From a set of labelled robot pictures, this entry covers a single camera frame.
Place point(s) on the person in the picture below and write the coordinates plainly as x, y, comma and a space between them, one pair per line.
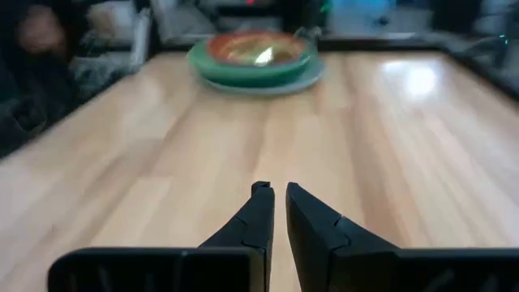
28, 81

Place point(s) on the orange-red plastic plate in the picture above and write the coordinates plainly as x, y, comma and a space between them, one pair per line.
217, 46

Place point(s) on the large light blue plastic plate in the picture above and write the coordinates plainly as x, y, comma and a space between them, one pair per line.
300, 83

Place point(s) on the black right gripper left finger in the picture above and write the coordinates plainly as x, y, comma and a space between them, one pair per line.
255, 227

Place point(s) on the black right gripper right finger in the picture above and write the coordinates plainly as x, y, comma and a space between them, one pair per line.
324, 243

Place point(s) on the stacked green and orange bowls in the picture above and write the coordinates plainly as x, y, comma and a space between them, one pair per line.
243, 75

